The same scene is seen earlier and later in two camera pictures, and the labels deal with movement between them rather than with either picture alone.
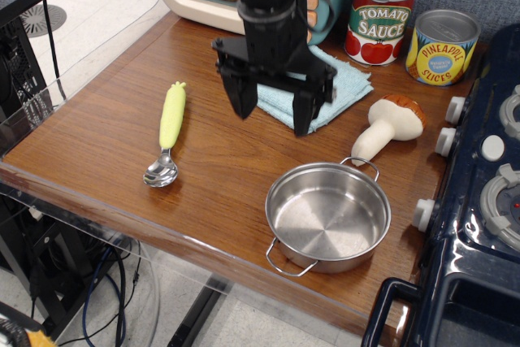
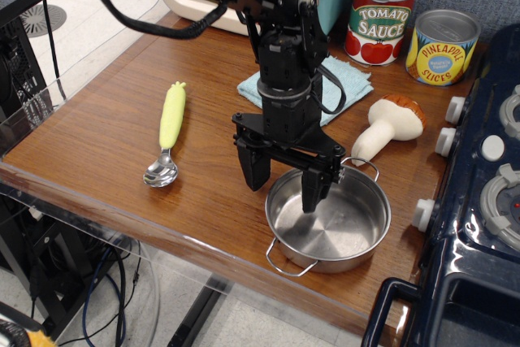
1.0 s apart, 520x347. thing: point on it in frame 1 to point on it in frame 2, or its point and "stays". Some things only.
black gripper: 276,53 to 289,129
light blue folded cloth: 349,84 stays
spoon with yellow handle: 162,171 stays
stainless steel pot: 326,213 stays
